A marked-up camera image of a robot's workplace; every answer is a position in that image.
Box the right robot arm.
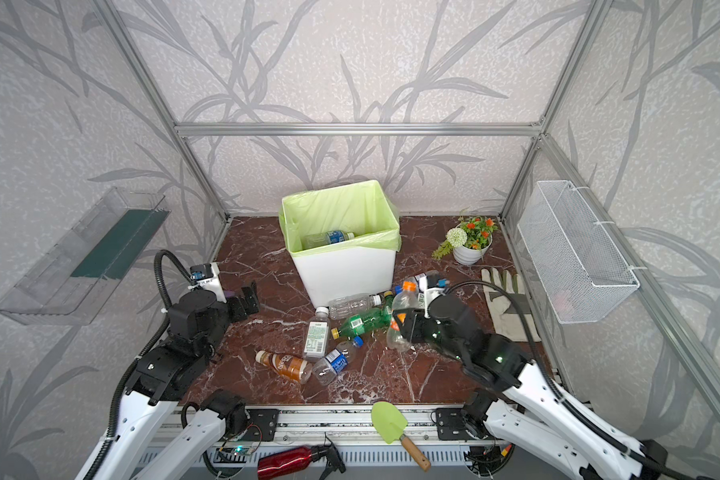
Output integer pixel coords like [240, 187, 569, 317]
[391, 284, 684, 479]

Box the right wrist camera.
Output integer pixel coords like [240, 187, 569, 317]
[414, 270, 449, 318]

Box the clear acrylic wall shelf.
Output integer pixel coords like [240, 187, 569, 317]
[0, 187, 170, 326]

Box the blue label water bottle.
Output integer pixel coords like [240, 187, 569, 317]
[301, 230, 355, 250]

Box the white bin with green liner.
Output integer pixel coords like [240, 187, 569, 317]
[279, 180, 402, 307]

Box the green plastic soda bottle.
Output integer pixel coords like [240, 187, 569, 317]
[330, 307, 392, 340]

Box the orange label orange cap bottle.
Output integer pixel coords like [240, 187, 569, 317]
[386, 280, 419, 353]

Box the white potted flower plant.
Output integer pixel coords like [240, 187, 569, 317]
[432, 216, 499, 266]

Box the aluminium frame crossbar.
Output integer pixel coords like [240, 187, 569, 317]
[174, 122, 541, 137]

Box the brown tea bottle lying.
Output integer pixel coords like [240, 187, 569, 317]
[255, 350, 313, 384]

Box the clear bottle white cap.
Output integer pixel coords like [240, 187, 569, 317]
[328, 293, 383, 320]

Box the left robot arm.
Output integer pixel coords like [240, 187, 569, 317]
[78, 249, 260, 479]

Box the red spray bottle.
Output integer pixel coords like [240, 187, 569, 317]
[257, 444, 346, 480]

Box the green garden trowel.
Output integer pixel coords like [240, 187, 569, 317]
[371, 401, 431, 472]

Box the beige gardening glove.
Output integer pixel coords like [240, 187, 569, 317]
[481, 268, 541, 342]

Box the small blue label bottle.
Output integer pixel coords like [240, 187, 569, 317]
[312, 336, 364, 386]

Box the white green label bottle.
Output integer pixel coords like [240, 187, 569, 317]
[303, 307, 330, 362]

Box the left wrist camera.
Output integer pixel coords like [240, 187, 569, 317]
[189, 262, 226, 303]

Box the white wire mesh basket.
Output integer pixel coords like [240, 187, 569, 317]
[518, 180, 640, 324]

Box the green circuit board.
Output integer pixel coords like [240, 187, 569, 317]
[216, 445, 258, 463]

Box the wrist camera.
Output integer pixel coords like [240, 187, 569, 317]
[414, 270, 449, 318]
[189, 262, 226, 303]

